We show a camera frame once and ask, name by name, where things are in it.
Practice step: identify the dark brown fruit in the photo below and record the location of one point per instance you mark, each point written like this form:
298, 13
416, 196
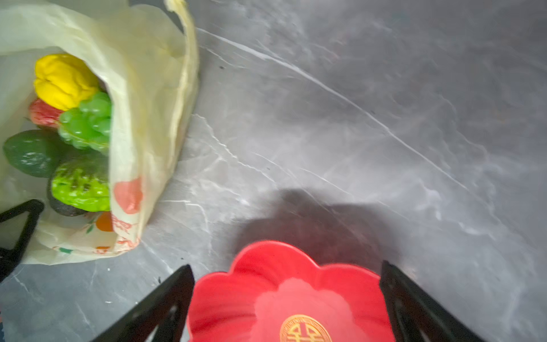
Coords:
61, 208

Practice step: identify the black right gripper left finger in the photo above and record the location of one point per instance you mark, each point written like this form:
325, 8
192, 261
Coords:
160, 316

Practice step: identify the red flower-shaped plastic plate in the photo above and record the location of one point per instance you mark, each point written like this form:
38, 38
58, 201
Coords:
276, 292

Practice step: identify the yellow bumpy fruit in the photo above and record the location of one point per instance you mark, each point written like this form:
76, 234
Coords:
63, 81

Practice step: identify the light green custard apple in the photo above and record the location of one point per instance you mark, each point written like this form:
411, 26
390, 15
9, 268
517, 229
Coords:
83, 183

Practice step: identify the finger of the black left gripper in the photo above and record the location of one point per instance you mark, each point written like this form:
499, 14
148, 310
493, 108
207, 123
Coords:
18, 225

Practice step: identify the red fruit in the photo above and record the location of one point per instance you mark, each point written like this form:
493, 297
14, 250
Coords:
44, 115

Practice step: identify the dark green avocado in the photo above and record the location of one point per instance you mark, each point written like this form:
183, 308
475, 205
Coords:
35, 152

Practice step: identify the green grape bunch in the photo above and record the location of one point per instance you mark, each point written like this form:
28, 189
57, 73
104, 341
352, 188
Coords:
88, 126

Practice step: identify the yellowish translucent plastic bag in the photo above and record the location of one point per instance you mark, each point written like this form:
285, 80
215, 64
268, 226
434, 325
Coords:
147, 61

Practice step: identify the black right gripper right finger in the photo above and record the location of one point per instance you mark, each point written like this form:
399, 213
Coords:
415, 315

